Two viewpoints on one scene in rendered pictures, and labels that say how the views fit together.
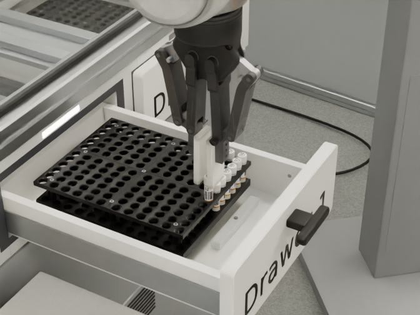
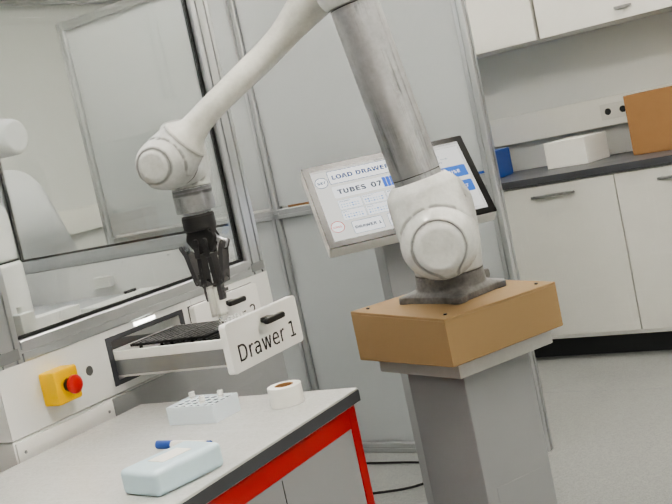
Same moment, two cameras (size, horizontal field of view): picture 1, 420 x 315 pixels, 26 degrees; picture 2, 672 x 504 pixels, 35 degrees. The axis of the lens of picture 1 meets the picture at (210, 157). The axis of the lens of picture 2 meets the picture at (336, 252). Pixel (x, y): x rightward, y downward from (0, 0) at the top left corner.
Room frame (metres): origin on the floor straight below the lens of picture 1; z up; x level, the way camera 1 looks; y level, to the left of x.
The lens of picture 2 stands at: (-1.50, -0.33, 1.25)
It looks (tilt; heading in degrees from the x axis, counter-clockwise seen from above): 6 degrees down; 1
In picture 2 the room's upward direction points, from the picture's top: 12 degrees counter-clockwise
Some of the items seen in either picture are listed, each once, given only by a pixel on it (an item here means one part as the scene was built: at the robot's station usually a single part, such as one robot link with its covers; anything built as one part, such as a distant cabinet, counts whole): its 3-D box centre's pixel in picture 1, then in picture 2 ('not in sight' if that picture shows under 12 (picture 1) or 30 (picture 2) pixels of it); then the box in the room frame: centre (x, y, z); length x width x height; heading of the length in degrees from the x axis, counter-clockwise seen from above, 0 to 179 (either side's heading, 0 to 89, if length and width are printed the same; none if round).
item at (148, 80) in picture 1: (187, 65); (227, 314); (1.29, 0.04, 0.87); 0.29 x 0.02 x 0.11; 151
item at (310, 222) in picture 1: (304, 221); (269, 318); (0.85, -0.11, 0.91); 0.07 x 0.04 x 0.01; 151
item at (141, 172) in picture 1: (144, 190); (193, 343); (0.96, 0.09, 0.87); 0.22 x 0.18 x 0.06; 61
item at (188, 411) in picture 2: not in sight; (203, 408); (0.65, 0.04, 0.78); 0.12 x 0.08 x 0.04; 59
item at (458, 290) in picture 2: not in sight; (456, 280); (0.90, -0.54, 0.90); 0.22 x 0.18 x 0.06; 135
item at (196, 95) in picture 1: (197, 89); (202, 263); (0.91, 0.02, 1.05); 0.04 x 0.01 x 0.11; 151
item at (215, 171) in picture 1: (215, 159); (220, 300); (0.90, -0.01, 0.96); 0.03 x 0.01 x 0.07; 151
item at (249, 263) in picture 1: (282, 235); (263, 333); (0.86, -0.09, 0.87); 0.29 x 0.02 x 0.11; 151
